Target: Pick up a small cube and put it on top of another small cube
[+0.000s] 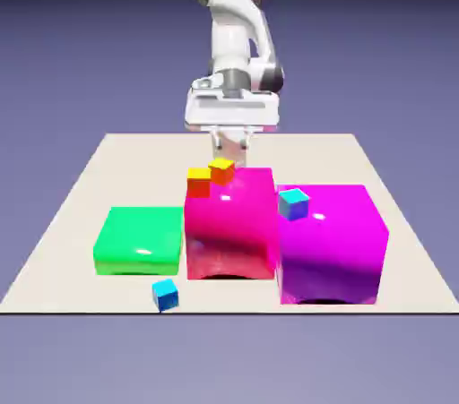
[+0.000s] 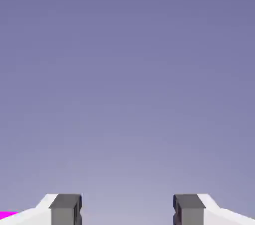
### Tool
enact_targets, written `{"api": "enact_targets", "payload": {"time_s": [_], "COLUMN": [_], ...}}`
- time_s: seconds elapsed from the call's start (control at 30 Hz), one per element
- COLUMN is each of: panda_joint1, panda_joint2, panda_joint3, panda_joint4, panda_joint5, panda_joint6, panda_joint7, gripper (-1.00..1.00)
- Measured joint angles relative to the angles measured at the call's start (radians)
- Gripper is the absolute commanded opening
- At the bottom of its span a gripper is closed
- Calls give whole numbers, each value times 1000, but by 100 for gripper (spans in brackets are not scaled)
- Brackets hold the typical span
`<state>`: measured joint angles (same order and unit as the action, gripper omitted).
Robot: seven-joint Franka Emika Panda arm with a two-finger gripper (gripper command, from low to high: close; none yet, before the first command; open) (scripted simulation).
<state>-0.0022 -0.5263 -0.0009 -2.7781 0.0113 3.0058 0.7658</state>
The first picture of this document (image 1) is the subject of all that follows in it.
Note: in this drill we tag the large magenta box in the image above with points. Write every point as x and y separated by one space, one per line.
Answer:
333 246

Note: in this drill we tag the small yellow cube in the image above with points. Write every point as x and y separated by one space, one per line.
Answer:
222 170
198 182

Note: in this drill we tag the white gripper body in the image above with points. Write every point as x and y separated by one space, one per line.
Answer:
231 112

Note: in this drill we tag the large green box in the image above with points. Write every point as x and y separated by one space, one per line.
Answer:
140 241

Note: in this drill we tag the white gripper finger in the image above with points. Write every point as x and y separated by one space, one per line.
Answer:
216 139
244 139

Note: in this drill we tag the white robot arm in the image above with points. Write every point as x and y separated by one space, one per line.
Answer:
233 24

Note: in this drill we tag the small cyan cube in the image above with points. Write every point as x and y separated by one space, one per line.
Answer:
293 204
165 295

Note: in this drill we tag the large pink box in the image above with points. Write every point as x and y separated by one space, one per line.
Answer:
233 228

